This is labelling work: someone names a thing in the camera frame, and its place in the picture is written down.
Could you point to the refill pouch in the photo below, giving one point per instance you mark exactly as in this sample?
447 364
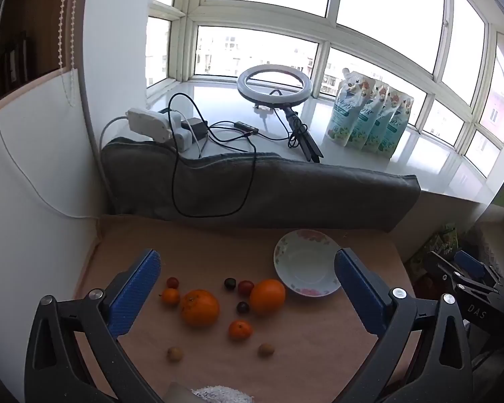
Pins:
396 127
368 116
352 95
390 106

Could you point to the ring light with tripod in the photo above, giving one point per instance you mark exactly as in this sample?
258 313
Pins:
277 100

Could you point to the smooth large orange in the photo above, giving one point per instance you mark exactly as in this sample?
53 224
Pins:
267 297

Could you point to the small oblong cherry tomato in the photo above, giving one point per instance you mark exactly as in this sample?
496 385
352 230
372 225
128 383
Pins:
172 282

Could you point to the floral white ceramic plate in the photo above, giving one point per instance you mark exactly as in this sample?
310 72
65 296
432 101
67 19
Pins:
304 262

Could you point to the dark grape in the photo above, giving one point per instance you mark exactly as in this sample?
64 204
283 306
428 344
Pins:
230 284
243 308

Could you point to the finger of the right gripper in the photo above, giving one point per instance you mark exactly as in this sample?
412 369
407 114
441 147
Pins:
464 275

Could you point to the white gloved left hand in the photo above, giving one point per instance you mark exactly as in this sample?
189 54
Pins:
222 394

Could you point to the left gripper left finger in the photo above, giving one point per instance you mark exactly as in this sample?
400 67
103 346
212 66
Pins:
55 369

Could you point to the pink table cloth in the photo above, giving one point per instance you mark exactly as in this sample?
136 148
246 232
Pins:
320 343

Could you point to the small mandarin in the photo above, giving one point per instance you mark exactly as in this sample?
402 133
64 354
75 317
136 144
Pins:
240 330
170 297

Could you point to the bumpy large orange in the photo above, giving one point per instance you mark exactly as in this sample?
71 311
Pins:
199 309

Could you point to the white power strip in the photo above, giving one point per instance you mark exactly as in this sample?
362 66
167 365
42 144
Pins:
147 123

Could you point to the round red cherry tomato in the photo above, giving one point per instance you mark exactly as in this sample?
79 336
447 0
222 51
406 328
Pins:
245 288

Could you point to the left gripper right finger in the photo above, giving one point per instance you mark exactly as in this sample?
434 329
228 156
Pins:
421 353

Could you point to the green printed carton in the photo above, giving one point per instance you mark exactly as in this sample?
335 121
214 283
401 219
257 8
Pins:
444 242

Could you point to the grey plush cushion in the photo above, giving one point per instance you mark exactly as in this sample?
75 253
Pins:
265 190

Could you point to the brown longan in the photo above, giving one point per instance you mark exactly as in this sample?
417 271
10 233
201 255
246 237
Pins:
174 354
266 350

